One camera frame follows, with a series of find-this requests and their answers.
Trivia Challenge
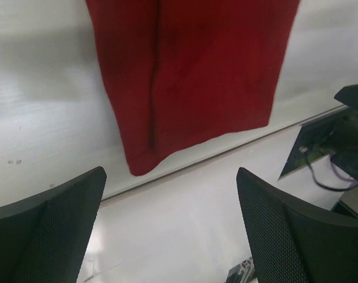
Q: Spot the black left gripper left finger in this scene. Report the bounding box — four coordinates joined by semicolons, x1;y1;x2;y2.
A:
0;166;107;282

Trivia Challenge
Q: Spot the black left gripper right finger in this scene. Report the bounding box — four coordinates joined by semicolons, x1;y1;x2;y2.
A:
237;167;358;282

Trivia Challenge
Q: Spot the dark red t shirt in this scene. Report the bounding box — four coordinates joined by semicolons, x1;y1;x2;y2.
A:
87;0;299;176

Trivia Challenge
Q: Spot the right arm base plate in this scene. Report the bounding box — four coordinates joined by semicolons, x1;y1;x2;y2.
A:
278;106;358;219

